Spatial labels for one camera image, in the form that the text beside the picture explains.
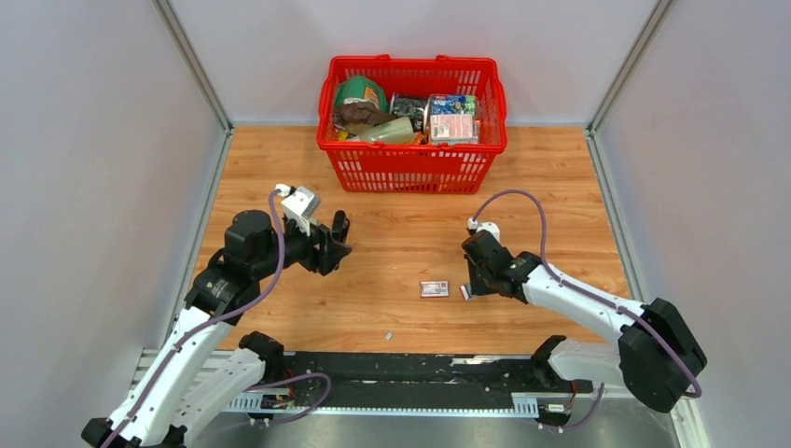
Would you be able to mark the dark patterned packet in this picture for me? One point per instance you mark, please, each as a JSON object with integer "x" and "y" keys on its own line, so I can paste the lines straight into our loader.
{"x": 412, "y": 107}

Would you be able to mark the staple box tray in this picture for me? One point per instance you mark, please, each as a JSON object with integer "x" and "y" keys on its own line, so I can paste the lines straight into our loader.
{"x": 466, "y": 292}

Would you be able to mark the black stapler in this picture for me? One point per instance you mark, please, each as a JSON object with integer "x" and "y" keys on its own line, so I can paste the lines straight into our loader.
{"x": 340, "y": 227}

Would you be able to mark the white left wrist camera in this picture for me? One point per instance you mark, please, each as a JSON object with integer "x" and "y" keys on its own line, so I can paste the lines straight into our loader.
{"x": 299, "y": 205}

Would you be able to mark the brown crumpled bag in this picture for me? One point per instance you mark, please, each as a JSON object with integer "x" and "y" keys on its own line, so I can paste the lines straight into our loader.
{"x": 362, "y": 113}

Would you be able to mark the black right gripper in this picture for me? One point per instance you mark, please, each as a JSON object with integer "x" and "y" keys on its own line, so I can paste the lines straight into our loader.
{"x": 477, "y": 288}

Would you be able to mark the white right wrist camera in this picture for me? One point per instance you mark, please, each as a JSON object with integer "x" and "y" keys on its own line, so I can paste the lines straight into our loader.
{"x": 474, "y": 226}

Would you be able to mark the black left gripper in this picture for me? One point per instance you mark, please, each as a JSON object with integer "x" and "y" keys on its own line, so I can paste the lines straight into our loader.
{"x": 330, "y": 254}

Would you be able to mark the aluminium frame rail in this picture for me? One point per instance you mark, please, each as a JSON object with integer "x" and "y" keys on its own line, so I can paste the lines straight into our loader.
{"x": 426, "y": 383}

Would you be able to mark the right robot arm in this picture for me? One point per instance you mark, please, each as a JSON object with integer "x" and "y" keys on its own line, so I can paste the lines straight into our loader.
{"x": 647, "y": 348}

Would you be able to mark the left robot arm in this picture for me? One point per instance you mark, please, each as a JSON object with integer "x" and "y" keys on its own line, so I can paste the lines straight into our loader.
{"x": 168, "y": 408}

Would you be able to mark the red white staple box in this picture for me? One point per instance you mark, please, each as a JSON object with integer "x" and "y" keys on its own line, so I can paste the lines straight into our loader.
{"x": 434, "y": 289}

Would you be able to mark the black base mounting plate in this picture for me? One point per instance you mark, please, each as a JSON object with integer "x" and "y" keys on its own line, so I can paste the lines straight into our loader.
{"x": 553, "y": 409}

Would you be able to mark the pink white packet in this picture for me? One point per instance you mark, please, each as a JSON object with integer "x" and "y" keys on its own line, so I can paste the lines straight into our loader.
{"x": 453, "y": 129}

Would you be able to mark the green snack bag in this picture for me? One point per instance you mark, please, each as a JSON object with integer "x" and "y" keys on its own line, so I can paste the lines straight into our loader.
{"x": 361, "y": 89}

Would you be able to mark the pale green bottle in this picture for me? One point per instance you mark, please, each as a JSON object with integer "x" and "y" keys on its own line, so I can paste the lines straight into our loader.
{"x": 397, "y": 131}

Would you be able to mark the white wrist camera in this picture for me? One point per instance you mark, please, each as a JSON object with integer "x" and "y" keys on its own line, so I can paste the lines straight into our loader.
{"x": 474, "y": 226}
{"x": 299, "y": 205}

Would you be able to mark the red plastic shopping basket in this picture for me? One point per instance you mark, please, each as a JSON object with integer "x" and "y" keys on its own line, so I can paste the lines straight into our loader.
{"x": 454, "y": 109}

